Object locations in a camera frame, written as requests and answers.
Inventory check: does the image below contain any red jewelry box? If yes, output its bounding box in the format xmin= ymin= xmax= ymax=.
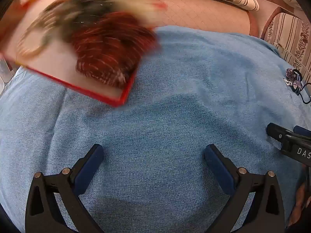
xmin=0 ymin=0 xmax=168 ymax=108

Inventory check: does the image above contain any maroon polka dot scrunchie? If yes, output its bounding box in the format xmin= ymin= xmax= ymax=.
xmin=70 ymin=12 xmax=159 ymax=88

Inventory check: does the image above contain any blue blanket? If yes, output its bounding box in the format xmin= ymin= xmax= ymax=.
xmin=0 ymin=25 xmax=311 ymax=233

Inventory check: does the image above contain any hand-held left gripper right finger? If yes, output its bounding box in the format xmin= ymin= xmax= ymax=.
xmin=204 ymin=144 xmax=285 ymax=233

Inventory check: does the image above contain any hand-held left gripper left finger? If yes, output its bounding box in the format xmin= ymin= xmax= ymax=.
xmin=25 ymin=144 xmax=105 ymax=233

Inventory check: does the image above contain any black beaded hair tie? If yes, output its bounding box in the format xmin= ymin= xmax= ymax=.
xmin=290 ymin=69 xmax=311 ymax=104

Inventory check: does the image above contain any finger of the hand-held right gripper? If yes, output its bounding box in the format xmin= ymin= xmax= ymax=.
xmin=293 ymin=125 xmax=311 ymax=139
xmin=266 ymin=123 xmax=294 ymax=143

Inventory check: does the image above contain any grey fuzzy scrunchie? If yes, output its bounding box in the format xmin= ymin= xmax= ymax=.
xmin=45 ymin=0 xmax=118 ymax=38

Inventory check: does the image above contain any person's right hand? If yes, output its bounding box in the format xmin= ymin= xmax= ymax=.
xmin=288 ymin=181 xmax=311 ymax=228

